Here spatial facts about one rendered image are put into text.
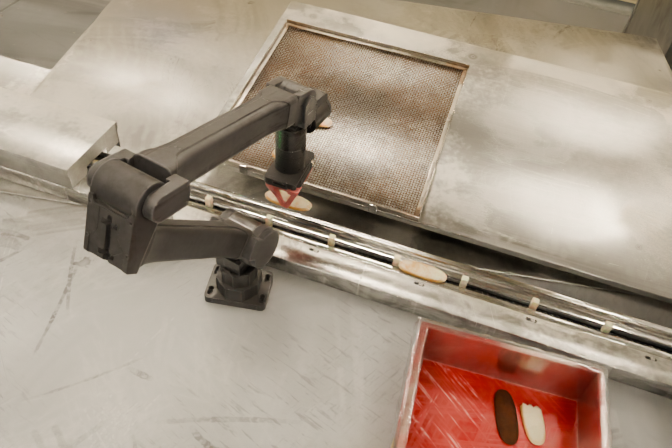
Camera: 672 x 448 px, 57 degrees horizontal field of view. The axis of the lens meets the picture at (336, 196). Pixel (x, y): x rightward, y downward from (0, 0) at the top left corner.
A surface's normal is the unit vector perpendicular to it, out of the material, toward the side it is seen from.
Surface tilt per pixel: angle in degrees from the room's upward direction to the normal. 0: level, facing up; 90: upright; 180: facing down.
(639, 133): 10
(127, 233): 69
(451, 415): 0
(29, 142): 0
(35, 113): 0
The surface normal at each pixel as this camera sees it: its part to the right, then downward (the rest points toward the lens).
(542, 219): 0.03, -0.58
